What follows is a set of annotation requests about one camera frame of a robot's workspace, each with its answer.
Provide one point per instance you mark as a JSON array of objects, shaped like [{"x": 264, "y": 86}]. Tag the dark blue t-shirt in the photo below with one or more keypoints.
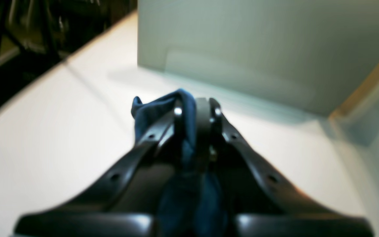
[{"x": 192, "y": 202}]

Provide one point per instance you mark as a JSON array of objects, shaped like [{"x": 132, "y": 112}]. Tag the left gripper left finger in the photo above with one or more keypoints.
[{"x": 123, "y": 201}]

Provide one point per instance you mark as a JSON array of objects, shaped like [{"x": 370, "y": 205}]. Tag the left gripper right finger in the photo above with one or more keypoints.
[{"x": 259, "y": 201}]

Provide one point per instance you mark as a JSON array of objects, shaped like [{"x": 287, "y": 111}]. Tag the white storage bin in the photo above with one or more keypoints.
[{"x": 320, "y": 56}]

